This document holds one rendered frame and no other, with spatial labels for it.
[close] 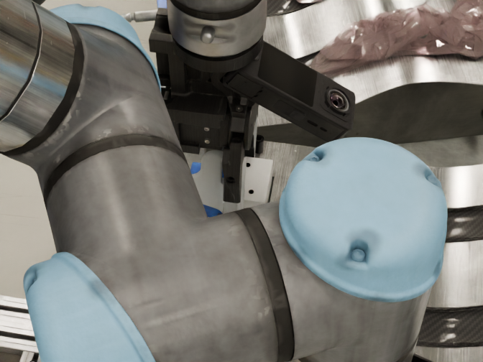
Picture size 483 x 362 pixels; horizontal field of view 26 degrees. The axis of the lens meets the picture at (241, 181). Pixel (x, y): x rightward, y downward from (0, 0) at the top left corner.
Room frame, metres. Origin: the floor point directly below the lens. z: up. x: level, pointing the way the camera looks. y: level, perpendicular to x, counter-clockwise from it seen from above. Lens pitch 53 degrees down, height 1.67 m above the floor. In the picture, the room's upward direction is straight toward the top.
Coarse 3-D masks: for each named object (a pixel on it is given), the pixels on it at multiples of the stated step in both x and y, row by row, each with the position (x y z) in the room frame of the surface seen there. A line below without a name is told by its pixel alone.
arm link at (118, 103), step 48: (0, 0) 0.35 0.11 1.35; (0, 48) 0.33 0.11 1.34; (48, 48) 0.35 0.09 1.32; (96, 48) 0.37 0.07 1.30; (0, 96) 0.32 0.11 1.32; (48, 96) 0.33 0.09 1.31; (96, 96) 0.34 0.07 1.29; (144, 96) 0.36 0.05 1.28; (0, 144) 0.32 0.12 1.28; (48, 144) 0.32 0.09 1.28; (96, 144) 0.32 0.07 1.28; (144, 144) 0.32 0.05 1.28; (48, 192) 0.31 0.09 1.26
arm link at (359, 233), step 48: (336, 144) 0.30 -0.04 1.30; (384, 144) 0.30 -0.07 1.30; (288, 192) 0.28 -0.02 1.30; (336, 192) 0.27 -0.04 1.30; (384, 192) 0.27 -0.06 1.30; (432, 192) 0.28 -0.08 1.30; (288, 240) 0.26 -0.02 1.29; (336, 240) 0.25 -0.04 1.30; (384, 240) 0.25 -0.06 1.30; (432, 240) 0.25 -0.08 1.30; (288, 288) 0.24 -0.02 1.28; (336, 288) 0.24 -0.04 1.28; (384, 288) 0.24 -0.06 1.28; (336, 336) 0.23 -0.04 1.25; (384, 336) 0.24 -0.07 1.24
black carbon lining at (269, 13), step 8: (272, 0) 0.89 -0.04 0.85; (280, 0) 0.89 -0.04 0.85; (288, 0) 0.88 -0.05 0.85; (272, 8) 0.87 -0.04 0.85; (280, 8) 0.87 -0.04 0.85; (288, 8) 0.87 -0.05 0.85; (296, 8) 0.87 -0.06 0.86; (304, 8) 0.86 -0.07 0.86; (304, 56) 0.79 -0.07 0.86; (312, 56) 0.79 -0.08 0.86
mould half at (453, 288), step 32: (288, 160) 0.62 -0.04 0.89; (448, 192) 0.59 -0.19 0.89; (480, 192) 0.58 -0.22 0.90; (448, 256) 0.51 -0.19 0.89; (480, 256) 0.51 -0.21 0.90; (448, 288) 0.48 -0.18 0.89; (480, 288) 0.47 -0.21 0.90; (416, 352) 0.42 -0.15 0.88; (448, 352) 0.42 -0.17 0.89; (480, 352) 0.41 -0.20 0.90
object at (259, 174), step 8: (248, 160) 0.60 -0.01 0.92; (256, 160) 0.60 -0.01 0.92; (264, 160) 0.60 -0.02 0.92; (192, 168) 0.60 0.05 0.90; (200, 168) 0.60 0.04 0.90; (248, 168) 0.59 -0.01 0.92; (256, 168) 0.59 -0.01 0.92; (264, 168) 0.59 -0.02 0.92; (248, 176) 0.58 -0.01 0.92; (256, 176) 0.58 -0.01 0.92; (264, 176) 0.58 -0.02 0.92; (248, 184) 0.57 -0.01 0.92; (256, 184) 0.57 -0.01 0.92; (264, 184) 0.57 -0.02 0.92; (248, 192) 0.56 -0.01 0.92; (256, 192) 0.56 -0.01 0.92; (264, 192) 0.56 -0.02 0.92; (248, 200) 0.55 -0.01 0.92; (256, 200) 0.55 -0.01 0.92; (264, 200) 0.55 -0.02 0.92; (208, 208) 0.56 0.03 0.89; (208, 216) 0.56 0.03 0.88
